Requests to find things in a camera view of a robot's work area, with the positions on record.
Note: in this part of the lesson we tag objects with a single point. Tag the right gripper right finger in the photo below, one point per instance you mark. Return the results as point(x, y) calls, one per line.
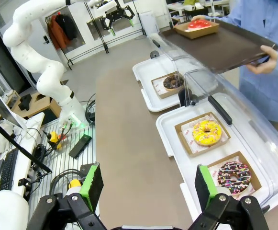
point(202, 187)

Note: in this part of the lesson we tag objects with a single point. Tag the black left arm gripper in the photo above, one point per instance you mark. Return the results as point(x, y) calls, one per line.
point(114, 13)

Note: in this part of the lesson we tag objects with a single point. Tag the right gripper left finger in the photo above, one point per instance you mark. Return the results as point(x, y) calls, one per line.
point(93, 187)

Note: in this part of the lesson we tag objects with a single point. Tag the printed white paper liner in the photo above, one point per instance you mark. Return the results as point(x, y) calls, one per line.
point(214, 172)
point(158, 85)
point(196, 149)

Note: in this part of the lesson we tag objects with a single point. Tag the chocolate donut with coloured sprinkles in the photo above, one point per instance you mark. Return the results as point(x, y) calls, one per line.
point(225, 182)

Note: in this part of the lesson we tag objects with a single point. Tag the brown cardboard donut box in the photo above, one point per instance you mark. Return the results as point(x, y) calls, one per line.
point(167, 94)
point(191, 34)
point(223, 130)
point(252, 175)

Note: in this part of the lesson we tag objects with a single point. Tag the red glazed donut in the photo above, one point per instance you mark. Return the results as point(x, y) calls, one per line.
point(198, 25)

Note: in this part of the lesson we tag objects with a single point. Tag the dark brown serving tray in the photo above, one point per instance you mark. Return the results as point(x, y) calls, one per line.
point(213, 52)

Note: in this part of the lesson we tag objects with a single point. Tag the person's right forearm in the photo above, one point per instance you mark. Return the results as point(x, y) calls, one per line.
point(217, 18)

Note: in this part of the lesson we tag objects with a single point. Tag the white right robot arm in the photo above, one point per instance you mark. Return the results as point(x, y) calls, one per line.
point(4, 210)

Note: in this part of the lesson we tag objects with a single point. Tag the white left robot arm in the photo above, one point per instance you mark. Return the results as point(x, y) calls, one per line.
point(33, 60)

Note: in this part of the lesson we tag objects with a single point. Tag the slotted aluminium robot base table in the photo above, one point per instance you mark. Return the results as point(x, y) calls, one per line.
point(57, 163)

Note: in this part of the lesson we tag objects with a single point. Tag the yellow glazed sprinkle donut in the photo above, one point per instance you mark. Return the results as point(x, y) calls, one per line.
point(201, 139)

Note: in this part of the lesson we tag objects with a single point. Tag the chocolate donut with nut crumbs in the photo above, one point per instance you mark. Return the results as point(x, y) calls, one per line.
point(170, 83)

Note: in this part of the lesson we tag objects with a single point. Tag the person in blue shirt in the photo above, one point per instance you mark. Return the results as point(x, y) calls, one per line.
point(260, 24)

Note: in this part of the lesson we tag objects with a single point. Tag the person's right hand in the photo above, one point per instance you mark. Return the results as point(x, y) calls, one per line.
point(201, 18)

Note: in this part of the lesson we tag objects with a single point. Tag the person's left hand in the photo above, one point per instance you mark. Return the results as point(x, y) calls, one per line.
point(263, 68)

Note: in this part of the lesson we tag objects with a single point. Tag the white cabinet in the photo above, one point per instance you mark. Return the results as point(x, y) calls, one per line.
point(148, 24)

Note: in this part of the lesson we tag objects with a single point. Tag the black metal clothes rack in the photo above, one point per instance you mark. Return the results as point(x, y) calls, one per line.
point(106, 49)

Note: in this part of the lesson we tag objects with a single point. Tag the black rectangular box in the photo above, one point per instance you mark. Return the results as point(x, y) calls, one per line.
point(80, 146)

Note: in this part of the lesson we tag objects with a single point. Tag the black jacket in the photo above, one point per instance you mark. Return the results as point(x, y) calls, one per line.
point(68, 27)

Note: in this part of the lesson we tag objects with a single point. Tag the white table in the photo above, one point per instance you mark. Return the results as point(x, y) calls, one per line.
point(177, 8)

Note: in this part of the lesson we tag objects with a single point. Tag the white plastic display tray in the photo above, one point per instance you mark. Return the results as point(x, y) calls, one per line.
point(170, 136)
point(146, 72)

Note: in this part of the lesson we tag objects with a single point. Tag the clear curved plastic lid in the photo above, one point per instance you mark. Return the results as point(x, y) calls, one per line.
point(248, 119)
point(167, 54)

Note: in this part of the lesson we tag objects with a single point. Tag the yellow emergency stop box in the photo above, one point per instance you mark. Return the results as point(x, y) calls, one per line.
point(53, 137)

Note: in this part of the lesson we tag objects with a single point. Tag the orange jacket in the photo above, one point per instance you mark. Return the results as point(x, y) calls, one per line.
point(57, 36)

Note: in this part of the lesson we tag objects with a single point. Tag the white desk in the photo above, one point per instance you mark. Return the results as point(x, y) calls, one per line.
point(24, 158)

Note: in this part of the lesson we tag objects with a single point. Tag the black computer keyboard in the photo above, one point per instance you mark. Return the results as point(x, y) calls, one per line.
point(8, 170)

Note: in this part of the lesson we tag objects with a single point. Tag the black tripod stand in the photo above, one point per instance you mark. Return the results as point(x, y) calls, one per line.
point(16, 143)

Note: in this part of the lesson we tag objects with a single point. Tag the wooden box with black foam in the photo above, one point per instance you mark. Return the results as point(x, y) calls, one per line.
point(40, 103)

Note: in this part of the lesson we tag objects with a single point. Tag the white crumpled cloth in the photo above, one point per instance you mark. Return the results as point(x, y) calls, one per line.
point(3, 139)

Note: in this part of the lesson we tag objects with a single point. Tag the yellow pendant switch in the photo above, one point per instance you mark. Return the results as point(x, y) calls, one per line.
point(74, 184)

